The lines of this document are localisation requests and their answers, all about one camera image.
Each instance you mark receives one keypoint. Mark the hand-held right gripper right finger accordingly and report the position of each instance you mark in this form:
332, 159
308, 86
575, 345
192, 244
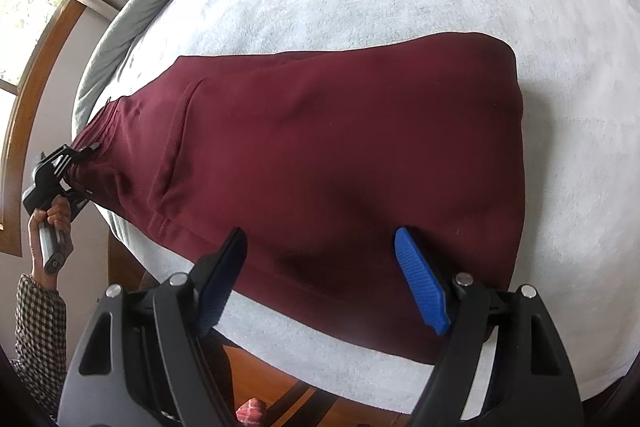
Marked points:
420, 289

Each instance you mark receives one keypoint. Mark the maroon pants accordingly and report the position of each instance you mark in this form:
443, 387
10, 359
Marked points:
325, 147

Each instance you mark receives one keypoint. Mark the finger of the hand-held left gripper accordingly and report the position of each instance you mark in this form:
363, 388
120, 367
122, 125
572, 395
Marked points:
67, 154
77, 202

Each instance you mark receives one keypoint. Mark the wooden framed window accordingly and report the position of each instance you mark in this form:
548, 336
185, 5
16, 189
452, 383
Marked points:
47, 57

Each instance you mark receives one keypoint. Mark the person's left hand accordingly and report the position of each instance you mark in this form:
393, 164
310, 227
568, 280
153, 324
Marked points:
47, 252

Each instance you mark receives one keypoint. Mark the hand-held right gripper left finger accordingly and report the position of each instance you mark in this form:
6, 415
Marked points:
220, 289

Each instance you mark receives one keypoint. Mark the person's left forearm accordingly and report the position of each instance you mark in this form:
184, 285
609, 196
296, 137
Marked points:
40, 337

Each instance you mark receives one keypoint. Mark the red plaid slipper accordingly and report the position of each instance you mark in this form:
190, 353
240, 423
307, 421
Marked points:
251, 413

